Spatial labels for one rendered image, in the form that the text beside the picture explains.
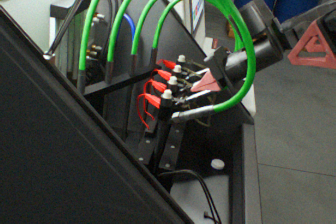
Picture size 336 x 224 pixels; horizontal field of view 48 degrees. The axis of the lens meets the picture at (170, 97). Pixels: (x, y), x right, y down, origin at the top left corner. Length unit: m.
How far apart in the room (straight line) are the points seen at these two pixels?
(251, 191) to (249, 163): 0.11
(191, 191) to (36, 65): 0.68
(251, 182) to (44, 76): 0.62
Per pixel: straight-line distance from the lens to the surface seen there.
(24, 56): 0.49
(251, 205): 0.89
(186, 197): 1.04
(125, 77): 0.99
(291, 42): 0.73
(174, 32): 1.11
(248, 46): 0.63
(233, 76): 0.76
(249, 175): 0.98
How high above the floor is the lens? 1.51
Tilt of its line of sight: 26 degrees down
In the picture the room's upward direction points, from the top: 10 degrees clockwise
